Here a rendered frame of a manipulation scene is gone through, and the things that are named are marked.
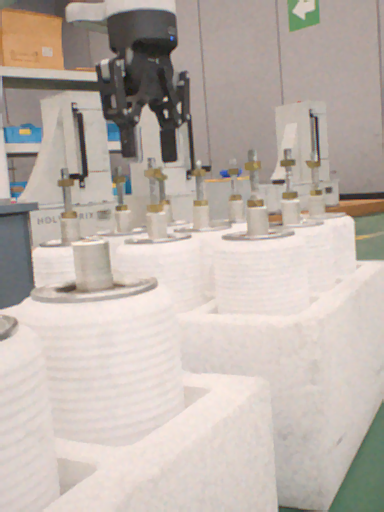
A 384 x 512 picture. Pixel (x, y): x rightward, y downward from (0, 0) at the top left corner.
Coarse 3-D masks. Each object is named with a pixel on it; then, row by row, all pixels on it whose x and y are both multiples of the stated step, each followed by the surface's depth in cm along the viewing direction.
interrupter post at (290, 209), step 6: (282, 204) 75; (288, 204) 75; (294, 204) 75; (282, 210) 75; (288, 210) 75; (294, 210) 75; (282, 216) 76; (288, 216) 75; (294, 216) 75; (282, 222) 76; (288, 222) 75; (294, 222) 75; (300, 222) 75
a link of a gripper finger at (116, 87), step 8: (96, 64) 64; (112, 64) 63; (120, 64) 63; (96, 72) 64; (112, 72) 63; (120, 72) 64; (104, 80) 64; (112, 80) 63; (120, 80) 64; (104, 88) 64; (112, 88) 63; (120, 88) 64; (104, 96) 64; (120, 96) 64; (104, 104) 64; (120, 104) 64; (104, 112) 65; (120, 112) 64
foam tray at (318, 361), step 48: (336, 288) 72; (192, 336) 62; (240, 336) 59; (288, 336) 57; (336, 336) 63; (288, 384) 58; (336, 384) 62; (288, 432) 59; (336, 432) 62; (288, 480) 59; (336, 480) 61
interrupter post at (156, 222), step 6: (150, 216) 69; (156, 216) 69; (162, 216) 70; (150, 222) 69; (156, 222) 69; (162, 222) 70; (150, 228) 70; (156, 228) 69; (162, 228) 70; (150, 234) 70; (156, 234) 69; (162, 234) 70
